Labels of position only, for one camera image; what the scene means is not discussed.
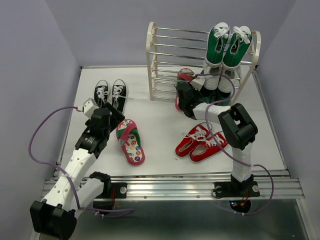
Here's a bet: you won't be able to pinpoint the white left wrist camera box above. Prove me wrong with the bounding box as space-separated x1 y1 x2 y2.
83 98 99 119

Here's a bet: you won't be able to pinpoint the red canvas sneaker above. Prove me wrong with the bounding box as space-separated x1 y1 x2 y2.
175 124 210 158
189 132 228 163

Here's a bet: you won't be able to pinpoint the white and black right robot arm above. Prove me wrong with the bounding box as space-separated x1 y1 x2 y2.
176 82 258 195

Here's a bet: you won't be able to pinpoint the black canvas sneaker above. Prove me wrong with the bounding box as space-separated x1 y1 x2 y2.
111 79 132 113
94 79 110 108

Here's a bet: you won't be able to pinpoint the left black canvas sneaker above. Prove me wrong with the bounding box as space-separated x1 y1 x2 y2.
94 79 110 108

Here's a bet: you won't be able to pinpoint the left red canvas sneaker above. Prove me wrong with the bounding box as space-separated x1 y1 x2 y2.
175 124 210 158

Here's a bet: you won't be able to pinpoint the right red canvas sneaker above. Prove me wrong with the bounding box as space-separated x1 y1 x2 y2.
189 132 228 163

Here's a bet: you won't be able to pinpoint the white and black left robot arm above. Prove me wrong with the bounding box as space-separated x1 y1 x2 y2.
30 98 125 240

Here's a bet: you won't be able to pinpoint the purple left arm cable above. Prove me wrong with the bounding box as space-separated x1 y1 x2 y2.
28 106 134 219

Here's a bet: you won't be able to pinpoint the right green canvas sneaker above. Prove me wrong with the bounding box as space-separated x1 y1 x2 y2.
222 25 252 71

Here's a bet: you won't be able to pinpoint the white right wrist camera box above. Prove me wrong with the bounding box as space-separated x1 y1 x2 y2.
190 75 206 91

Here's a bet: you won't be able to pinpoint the right white sneaker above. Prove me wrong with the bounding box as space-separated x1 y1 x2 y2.
218 66 240 94

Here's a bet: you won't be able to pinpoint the white sneaker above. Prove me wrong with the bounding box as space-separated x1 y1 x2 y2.
218 66 240 94
203 61 222 90

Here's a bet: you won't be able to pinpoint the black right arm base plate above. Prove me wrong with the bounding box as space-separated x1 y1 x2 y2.
214 181 261 199

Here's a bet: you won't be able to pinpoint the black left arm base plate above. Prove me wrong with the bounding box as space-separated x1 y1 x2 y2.
97 182 127 200

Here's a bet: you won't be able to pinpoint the pink slipper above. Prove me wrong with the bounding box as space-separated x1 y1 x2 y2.
175 68 195 111
116 118 146 166

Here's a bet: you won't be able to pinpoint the right black canvas sneaker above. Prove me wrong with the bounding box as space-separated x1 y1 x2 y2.
111 79 132 113

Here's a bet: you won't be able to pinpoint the aluminium mounting rail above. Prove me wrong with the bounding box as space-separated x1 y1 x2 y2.
39 177 306 202

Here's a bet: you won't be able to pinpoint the left white sneaker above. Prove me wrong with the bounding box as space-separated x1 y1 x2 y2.
203 61 222 90

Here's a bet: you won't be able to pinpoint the cream shoe shelf chrome bars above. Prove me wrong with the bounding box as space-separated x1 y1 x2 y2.
145 21 262 107

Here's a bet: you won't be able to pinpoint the green canvas sneaker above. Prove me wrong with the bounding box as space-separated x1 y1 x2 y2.
205 22 230 68
222 25 252 71

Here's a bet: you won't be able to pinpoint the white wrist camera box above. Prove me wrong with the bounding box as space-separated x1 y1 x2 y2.
83 98 99 119
190 75 206 91

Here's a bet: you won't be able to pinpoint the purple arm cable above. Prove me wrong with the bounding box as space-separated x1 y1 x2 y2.
28 106 134 219
193 72 275 217

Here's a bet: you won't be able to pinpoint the left green canvas sneaker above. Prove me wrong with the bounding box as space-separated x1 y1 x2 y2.
205 22 230 68

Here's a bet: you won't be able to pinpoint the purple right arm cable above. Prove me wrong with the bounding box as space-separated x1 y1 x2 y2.
193 72 275 217

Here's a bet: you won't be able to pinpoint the left dark green loafer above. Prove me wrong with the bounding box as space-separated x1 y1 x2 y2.
200 74 219 103

